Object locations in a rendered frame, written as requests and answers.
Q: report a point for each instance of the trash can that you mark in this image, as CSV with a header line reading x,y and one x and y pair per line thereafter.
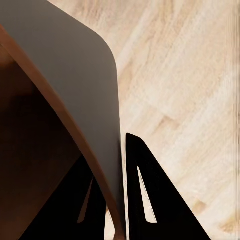
x,y
58,99

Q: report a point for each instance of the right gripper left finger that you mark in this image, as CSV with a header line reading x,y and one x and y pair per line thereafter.
x,y
57,220

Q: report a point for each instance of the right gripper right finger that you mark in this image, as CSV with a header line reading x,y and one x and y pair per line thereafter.
x,y
175,220

